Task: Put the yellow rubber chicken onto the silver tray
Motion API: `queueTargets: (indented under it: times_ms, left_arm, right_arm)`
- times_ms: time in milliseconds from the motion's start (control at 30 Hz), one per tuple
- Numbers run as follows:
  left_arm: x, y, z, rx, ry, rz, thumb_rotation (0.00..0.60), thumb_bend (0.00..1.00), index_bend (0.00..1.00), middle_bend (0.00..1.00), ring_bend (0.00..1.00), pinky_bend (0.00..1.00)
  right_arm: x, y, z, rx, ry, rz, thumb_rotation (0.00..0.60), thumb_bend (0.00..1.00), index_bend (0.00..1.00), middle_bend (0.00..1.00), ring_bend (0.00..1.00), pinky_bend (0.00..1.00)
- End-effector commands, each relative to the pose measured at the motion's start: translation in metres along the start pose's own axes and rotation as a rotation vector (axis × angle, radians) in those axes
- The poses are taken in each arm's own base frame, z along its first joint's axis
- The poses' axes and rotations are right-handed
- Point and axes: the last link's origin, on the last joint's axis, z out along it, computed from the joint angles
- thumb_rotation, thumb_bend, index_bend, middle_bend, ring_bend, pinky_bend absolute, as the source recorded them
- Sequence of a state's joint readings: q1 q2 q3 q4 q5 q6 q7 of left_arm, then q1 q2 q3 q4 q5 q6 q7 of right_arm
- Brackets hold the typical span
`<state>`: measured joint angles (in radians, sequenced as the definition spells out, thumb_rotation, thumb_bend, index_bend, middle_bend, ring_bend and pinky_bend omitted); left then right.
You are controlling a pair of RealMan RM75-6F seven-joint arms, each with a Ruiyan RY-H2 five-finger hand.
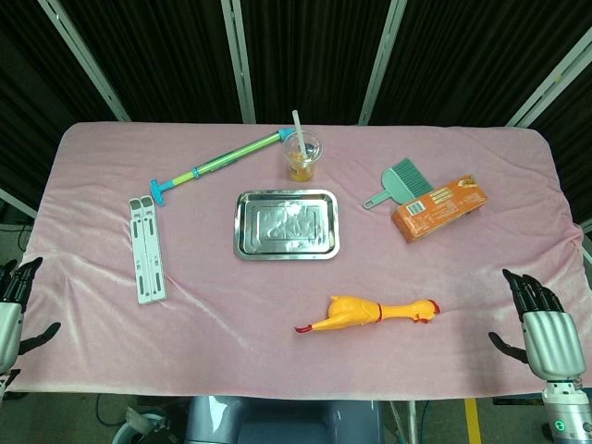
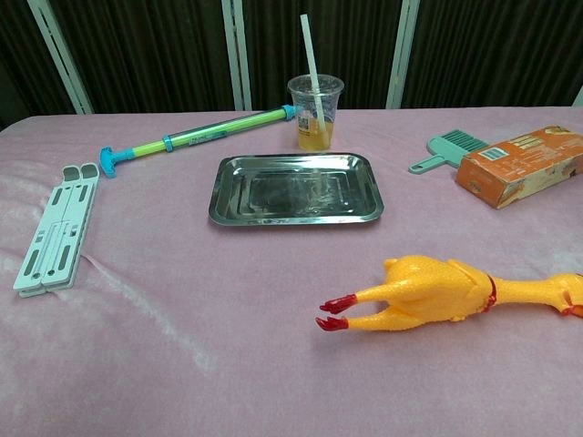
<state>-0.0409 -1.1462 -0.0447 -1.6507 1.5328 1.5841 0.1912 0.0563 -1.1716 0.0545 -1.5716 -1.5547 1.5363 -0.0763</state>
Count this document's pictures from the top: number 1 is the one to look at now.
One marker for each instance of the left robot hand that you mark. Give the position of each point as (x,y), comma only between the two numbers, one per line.
(9,333)

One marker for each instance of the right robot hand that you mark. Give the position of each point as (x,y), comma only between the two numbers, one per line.
(552,342)

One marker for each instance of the yellow rubber chicken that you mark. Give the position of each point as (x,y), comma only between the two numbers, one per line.
(351,314)

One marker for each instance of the green blue water pump toy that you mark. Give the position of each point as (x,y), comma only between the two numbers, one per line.
(222,159)

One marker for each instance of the silver metal tray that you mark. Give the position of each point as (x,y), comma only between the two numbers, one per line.
(287,224)

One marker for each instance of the white plastic bucket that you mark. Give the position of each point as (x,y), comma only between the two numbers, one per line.
(139,427)

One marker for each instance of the white folding laptop stand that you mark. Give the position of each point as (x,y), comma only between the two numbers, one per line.
(148,250)

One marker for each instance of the metal table leg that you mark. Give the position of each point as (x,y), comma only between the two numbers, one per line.
(402,423)

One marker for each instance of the orange cardboard box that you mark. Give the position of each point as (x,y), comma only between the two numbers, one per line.
(439,208)

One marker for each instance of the teal dust brush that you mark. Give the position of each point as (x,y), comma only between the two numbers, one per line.
(404,178)

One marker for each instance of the pink velvet table cloth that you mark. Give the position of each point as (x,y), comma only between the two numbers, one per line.
(231,324)

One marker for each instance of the grey blue robot torso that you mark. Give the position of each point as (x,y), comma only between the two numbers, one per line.
(287,421)

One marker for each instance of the clear plastic drink cup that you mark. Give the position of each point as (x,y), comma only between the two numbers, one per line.
(300,168)

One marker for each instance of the white drinking straw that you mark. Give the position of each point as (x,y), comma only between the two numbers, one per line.
(298,127)

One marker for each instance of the black pleated curtain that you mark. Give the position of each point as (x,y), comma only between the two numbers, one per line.
(314,55)

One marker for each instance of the white metal frame post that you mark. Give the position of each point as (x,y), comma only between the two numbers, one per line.
(83,60)
(550,83)
(238,60)
(381,65)

